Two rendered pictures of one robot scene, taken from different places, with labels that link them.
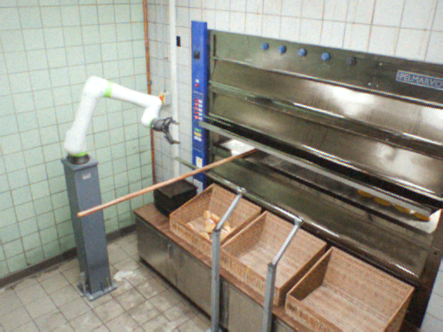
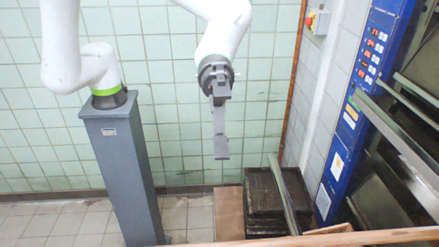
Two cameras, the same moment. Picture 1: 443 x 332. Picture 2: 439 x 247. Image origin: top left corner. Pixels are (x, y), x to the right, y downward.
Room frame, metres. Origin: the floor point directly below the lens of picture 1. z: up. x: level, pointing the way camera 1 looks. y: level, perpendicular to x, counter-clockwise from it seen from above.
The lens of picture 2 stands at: (2.25, 0.03, 1.78)
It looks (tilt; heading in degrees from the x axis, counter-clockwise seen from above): 34 degrees down; 39
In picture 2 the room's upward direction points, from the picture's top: straight up
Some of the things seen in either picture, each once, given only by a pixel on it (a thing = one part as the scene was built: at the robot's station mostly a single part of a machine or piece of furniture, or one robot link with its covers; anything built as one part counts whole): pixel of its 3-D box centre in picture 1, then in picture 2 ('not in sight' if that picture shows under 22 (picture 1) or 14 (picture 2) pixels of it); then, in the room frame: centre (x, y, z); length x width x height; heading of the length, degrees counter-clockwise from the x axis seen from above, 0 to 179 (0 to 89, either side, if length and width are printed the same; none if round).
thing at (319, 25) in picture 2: (164, 98); (318, 21); (3.56, 0.51, 1.46); 0.10 x 0.07 x 0.10; 43
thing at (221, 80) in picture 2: not in sight; (220, 73); (2.61, 0.33, 1.58); 0.05 x 0.01 x 0.03; 43
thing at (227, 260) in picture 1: (271, 254); not in sight; (2.30, -0.36, 0.72); 0.56 x 0.49 x 0.28; 42
